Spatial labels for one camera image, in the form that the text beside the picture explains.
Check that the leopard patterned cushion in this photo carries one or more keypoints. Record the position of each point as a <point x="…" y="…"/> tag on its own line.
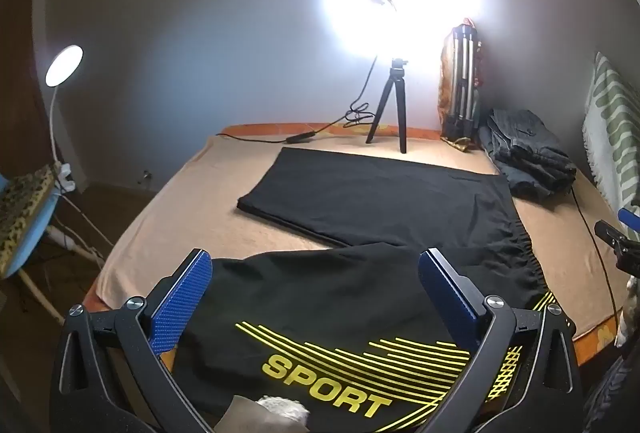
<point x="22" y="208"/>

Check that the beige blanket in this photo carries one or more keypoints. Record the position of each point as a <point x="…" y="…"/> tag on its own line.
<point x="190" y="223"/>

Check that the small black tripod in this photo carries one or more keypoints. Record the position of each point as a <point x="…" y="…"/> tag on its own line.
<point x="395" y="88"/>

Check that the blue chair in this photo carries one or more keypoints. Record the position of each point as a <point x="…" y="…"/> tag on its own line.
<point x="30" y="233"/>

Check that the white gooseneck desk lamp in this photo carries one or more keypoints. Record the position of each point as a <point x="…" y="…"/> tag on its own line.
<point x="65" y="65"/>

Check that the folded silver tripod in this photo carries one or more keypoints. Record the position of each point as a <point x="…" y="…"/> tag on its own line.
<point x="462" y="78"/>

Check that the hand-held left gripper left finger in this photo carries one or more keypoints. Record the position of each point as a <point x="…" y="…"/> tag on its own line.
<point x="182" y="303"/>

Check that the black pants with yellow print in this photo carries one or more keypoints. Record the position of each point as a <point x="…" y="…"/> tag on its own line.
<point x="375" y="213"/>

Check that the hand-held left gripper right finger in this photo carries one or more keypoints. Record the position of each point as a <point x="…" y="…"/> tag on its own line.
<point x="447" y="295"/>

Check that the white fuzzy cloth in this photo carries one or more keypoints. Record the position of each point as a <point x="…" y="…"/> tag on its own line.
<point x="282" y="409"/>

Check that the folded dark grey clothes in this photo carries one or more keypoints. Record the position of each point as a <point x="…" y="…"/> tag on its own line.
<point x="530" y="153"/>

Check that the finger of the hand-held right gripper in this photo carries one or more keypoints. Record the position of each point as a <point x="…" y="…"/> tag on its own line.
<point x="611" y="233"/>
<point x="630" y="216"/>

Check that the person's right hand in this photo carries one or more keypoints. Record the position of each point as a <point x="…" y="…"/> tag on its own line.
<point x="629" y="313"/>

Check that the green striped white cloth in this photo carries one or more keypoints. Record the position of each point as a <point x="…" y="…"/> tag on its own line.
<point x="610" y="133"/>

